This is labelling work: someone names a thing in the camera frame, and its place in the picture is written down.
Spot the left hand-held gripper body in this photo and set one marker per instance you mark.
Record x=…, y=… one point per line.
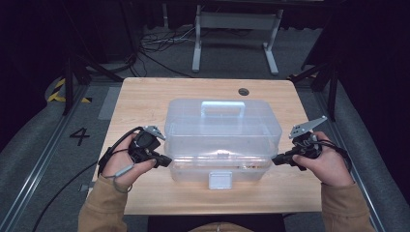
x=145, y=145

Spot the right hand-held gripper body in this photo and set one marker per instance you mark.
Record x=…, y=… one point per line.
x=306, y=146

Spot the clear plastic storage box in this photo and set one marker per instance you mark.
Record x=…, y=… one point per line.
x=222, y=138

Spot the person's right hand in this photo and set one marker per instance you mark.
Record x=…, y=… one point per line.
x=328, y=164

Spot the person's left hand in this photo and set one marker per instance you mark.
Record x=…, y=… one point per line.
x=122, y=164

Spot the black metal stand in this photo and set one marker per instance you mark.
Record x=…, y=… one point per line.
x=68, y=87
x=332, y=93

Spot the person's dark trousers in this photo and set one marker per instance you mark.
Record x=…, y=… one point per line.
x=167, y=224

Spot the aluminium floor rail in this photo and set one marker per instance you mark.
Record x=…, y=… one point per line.
x=341, y=138
x=35, y=170

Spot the white metal desk frame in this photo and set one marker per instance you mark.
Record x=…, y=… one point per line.
x=237, y=21

